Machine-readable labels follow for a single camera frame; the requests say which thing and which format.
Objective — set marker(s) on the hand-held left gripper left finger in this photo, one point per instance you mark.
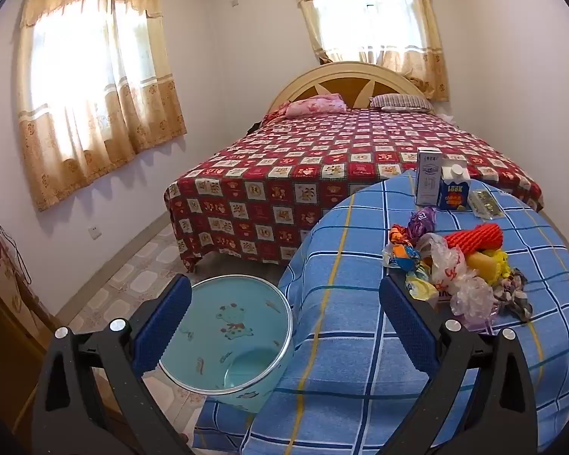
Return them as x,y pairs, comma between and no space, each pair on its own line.
163,327

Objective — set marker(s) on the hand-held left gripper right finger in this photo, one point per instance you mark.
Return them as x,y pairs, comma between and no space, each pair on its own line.
408,327

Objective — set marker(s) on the beige patterned curtain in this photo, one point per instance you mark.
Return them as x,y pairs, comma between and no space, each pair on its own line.
137,104
422,66

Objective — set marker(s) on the yellow wrapper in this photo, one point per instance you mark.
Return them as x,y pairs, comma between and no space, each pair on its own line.
501,260

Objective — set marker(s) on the pink pillow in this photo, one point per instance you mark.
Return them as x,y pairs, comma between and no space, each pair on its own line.
313,104

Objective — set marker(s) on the bed with red quilt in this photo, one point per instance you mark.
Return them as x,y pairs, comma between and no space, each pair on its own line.
313,170

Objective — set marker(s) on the red foam net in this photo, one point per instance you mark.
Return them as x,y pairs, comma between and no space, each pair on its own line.
474,237

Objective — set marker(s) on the blue juice carton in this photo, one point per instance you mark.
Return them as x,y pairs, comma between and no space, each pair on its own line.
454,192

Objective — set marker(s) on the white plastic bag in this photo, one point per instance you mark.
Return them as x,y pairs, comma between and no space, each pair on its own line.
443,265

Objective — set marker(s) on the wooden cabinet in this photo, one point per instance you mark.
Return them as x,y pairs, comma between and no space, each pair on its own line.
4,331

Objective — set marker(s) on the purple wrapper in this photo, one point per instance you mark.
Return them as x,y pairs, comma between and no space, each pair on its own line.
422,222

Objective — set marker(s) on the clear plastic wrapper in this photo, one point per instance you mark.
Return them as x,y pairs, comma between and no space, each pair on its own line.
474,301

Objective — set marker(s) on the striped pillow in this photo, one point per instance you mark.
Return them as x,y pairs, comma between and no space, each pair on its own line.
400,102

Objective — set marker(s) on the cream wooden headboard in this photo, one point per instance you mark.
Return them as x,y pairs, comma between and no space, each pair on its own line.
351,78

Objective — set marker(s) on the white wall socket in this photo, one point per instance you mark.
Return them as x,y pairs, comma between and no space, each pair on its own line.
96,232

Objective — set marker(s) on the white tall carton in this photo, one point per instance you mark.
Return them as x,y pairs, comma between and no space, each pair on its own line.
429,180

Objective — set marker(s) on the clear blister pack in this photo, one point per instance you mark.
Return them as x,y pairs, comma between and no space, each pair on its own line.
486,204

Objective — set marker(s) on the yellow sponge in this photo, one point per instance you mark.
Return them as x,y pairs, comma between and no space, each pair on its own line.
479,265

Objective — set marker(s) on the light blue cartoon bin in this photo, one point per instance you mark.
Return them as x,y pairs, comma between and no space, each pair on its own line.
237,313

